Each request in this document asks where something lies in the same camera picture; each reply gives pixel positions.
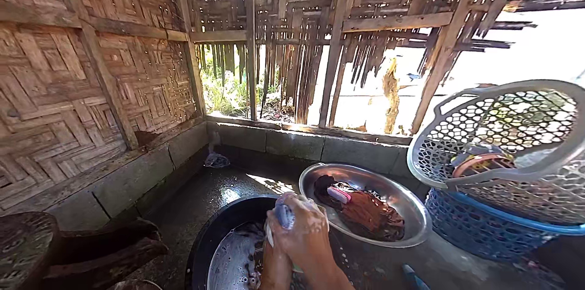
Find dark hollow wooden log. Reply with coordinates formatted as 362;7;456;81
41;218;169;290

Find large black tub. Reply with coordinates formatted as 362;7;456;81
185;194;352;290

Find tree trunk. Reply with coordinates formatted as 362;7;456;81
382;56;400;135

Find clear plastic bag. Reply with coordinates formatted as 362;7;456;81
204;152;230;168

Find oval metal basin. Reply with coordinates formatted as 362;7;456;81
299;163;432;249

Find grey plastic lattice basket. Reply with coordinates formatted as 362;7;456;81
407;80;585;227

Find soapy blue cloth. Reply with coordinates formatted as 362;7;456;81
275;204;295;230

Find person's left hand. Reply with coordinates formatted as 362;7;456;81
266;208;293;254

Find pink scrubbing brush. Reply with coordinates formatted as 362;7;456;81
327;186;352;204

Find brown wet cloth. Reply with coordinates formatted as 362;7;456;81
340;189;406;238

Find green plants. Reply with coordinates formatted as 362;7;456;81
200;45;282;119

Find person's right forearm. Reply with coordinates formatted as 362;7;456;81
292;233;356;290

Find person's right hand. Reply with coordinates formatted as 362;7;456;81
272;192;330;260

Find blue plastic lattice basket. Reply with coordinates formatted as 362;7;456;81
424;187;585;262

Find person's left forearm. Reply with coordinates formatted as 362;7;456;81
259;241;293;290

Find blue slender object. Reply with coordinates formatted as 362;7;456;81
402;264;431;290

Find dark wet cloth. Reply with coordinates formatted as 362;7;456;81
314;175;343;210

